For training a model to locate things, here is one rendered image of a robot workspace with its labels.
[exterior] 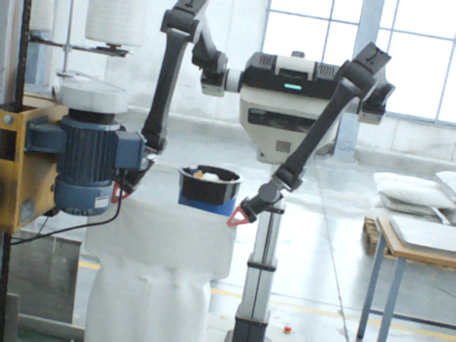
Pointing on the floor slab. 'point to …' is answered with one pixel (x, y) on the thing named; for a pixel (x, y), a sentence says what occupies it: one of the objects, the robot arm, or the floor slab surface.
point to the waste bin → (209, 189)
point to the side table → (387, 233)
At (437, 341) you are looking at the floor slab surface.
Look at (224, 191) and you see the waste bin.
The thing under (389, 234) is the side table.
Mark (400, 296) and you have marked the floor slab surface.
